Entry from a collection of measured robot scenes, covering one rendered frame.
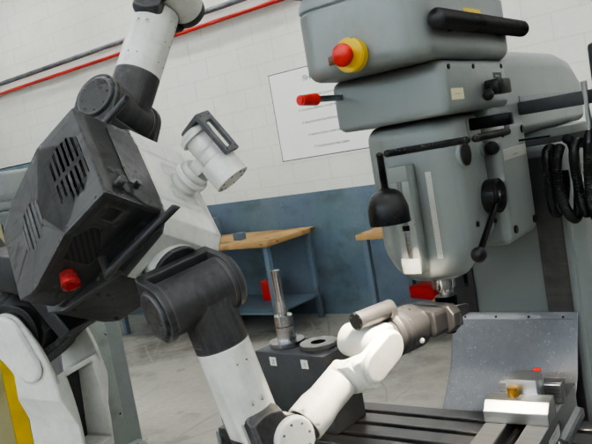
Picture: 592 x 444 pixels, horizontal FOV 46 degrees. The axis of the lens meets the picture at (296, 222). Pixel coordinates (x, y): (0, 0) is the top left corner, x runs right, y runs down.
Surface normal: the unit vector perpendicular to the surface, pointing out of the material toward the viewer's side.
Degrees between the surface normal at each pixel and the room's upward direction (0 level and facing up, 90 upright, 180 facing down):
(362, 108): 90
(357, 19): 90
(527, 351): 63
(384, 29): 90
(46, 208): 75
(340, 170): 90
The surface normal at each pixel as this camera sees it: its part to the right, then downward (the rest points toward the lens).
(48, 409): -0.26, 0.55
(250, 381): 0.57, -0.09
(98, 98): -0.42, -0.31
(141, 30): -0.21, -0.28
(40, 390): -0.29, 0.15
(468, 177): 0.80, -0.07
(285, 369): -0.65, 0.18
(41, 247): -0.74, -0.07
